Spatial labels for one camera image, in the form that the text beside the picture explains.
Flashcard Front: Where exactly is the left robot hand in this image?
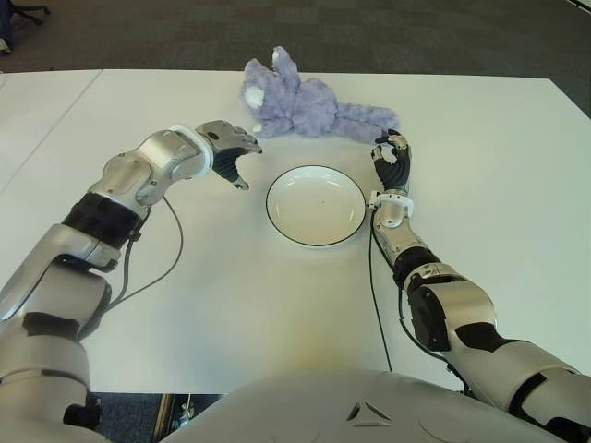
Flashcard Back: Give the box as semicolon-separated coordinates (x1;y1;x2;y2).
194;119;264;191

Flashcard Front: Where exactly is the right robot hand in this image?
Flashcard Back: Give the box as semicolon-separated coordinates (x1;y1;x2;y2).
368;128;413;193

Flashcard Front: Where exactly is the purple plush doll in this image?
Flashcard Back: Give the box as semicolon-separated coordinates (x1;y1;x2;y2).
237;45;401;144

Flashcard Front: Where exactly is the white plate black rim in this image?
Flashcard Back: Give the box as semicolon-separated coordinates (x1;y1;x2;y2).
265;165;368;250

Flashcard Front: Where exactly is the black office chair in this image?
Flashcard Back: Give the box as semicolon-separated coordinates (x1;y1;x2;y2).
8;0;51;24

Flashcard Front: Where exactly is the silver robot torso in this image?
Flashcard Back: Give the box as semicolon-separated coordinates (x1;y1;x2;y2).
161;367;569;443

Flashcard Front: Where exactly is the chrome stand under table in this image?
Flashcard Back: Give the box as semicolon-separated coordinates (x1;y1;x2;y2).
154;392;227;434

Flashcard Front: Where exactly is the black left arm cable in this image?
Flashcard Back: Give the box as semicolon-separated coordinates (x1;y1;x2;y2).
108;198;185;310

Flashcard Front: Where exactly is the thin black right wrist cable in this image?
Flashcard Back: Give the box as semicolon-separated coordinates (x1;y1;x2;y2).
368;207;393;373

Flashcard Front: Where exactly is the thick black right elbow cable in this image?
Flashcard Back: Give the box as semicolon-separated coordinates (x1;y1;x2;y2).
397;285;472;396

